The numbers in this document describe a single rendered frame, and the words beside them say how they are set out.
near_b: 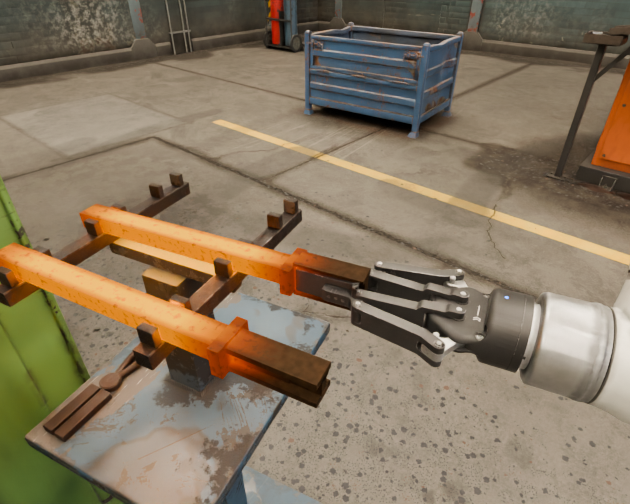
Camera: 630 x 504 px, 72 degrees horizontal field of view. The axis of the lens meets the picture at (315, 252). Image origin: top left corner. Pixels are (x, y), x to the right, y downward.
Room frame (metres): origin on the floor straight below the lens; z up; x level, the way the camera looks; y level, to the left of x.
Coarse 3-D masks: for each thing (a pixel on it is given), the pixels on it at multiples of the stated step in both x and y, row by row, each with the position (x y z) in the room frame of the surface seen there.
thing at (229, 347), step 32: (0, 256) 0.41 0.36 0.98; (32, 256) 0.41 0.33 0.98; (64, 288) 0.36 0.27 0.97; (96, 288) 0.35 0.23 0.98; (128, 288) 0.35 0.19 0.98; (128, 320) 0.32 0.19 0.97; (160, 320) 0.30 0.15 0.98; (192, 320) 0.30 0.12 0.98; (192, 352) 0.28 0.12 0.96; (224, 352) 0.26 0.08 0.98; (256, 352) 0.26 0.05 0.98; (288, 352) 0.26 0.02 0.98; (288, 384) 0.24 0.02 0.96; (320, 384) 0.23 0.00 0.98
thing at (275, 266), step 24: (96, 216) 0.50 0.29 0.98; (120, 216) 0.50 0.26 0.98; (144, 216) 0.50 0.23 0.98; (144, 240) 0.47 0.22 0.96; (168, 240) 0.45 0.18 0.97; (192, 240) 0.44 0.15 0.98; (216, 240) 0.44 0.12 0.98; (240, 264) 0.41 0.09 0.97; (264, 264) 0.39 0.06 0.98; (288, 264) 0.38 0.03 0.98; (312, 264) 0.38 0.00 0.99; (336, 264) 0.38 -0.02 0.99; (288, 288) 0.37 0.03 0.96; (360, 288) 0.36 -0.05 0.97
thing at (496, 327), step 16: (464, 288) 0.35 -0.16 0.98; (496, 288) 0.32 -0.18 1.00; (464, 304) 0.32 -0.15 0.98; (480, 304) 0.32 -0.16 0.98; (496, 304) 0.30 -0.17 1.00; (512, 304) 0.30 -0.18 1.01; (528, 304) 0.29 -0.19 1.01; (432, 320) 0.31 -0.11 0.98; (448, 320) 0.30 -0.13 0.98; (464, 320) 0.30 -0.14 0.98; (480, 320) 0.30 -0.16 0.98; (496, 320) 0.28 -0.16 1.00; (512, 320) 0.28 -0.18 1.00; (528, 320) 0.28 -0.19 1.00; (448, 336) 0.29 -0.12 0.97; (464, 336) 0.28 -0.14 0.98; (480, 336) 0.28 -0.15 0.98; (496, 336) 0.27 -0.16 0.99; (512, 336) 0.27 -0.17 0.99; (528, 336) 0.27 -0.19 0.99; (464, 352) 0.28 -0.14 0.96; (480, 352) 0.27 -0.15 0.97; (496, 352) 0.27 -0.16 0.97; (512, 352) 0.27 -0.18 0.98; (512, 368) 0.26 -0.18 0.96
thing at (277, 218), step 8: (176, 176) 0.64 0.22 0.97; (152, 184) 0.60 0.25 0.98; (176, 184) 0.64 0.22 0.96; (152, 192) 0.60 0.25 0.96; (160, 192) 0.60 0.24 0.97; (288, 200) 0.55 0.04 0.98; (296, 200) 0.55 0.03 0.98; (288, 208) 0.55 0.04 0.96; (296, 208) 0.55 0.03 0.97; (272, 216) 0.51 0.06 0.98; (280, 216) 0.51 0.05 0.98; (272, 224) 0.51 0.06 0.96; (280, 224) 0.51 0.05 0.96
